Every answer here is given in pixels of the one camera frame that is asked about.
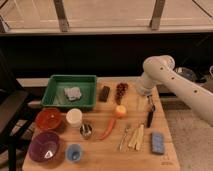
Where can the black rectangular block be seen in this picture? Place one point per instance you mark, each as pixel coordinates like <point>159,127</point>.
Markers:
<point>103,96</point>

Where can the blue cup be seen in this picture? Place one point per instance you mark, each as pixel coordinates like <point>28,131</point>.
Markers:
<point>73,153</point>

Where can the white cup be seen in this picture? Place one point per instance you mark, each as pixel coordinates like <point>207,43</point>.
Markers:
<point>74,117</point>

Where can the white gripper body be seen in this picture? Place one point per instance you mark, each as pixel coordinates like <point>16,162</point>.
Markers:
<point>144,90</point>

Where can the black chair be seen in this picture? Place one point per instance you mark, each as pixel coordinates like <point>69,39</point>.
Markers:
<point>14,101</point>

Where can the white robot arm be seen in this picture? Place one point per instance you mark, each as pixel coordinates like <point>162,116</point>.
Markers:
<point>159,69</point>

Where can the blue sponge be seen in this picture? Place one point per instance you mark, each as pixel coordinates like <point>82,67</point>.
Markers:
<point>157,141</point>

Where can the purple bowl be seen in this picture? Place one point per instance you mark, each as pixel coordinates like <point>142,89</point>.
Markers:
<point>44,146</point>

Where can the wooden utensil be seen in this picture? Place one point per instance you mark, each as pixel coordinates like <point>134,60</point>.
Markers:
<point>137,138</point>

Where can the orange bowl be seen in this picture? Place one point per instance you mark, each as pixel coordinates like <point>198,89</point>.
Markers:
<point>48,119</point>

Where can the metal fork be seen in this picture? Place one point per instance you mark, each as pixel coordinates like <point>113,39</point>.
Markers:
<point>127,128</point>

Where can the wooden cutting board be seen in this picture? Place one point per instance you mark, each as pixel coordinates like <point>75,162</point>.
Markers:
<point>104,155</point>

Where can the metal cup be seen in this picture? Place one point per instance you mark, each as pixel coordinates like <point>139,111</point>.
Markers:
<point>86,131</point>

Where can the grey crumpled cloth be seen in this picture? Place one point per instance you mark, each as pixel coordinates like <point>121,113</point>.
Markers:
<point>73,93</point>

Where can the green plastic tray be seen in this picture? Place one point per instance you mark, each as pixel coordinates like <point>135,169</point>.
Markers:
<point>54,95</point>

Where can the yellow apple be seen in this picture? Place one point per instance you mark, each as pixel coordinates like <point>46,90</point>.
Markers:
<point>120,111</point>

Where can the dark red grapes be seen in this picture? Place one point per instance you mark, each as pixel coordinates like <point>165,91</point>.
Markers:
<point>121,89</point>

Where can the metal bowl in background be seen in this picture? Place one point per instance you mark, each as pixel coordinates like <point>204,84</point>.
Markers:
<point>186,73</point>

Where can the black handled peeler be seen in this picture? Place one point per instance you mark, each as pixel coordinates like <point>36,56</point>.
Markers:
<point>151,111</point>

